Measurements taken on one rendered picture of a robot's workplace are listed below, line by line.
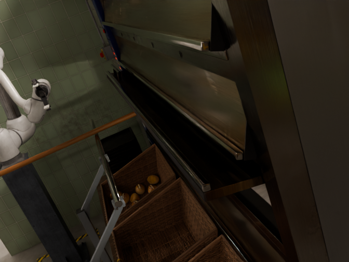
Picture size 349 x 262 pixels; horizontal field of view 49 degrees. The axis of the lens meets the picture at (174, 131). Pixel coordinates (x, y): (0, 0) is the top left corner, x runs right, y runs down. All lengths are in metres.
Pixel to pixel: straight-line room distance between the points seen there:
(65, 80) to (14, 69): 0.41
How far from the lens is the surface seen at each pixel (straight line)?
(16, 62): 3.46
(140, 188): 2.66
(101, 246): 1.60
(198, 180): 0.89
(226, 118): 0.95
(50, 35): 3.43
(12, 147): 3.02
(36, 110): 2.59
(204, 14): 0.82
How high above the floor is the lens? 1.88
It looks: 22 degrees down
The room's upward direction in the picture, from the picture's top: 21 degrees counter-clockwise
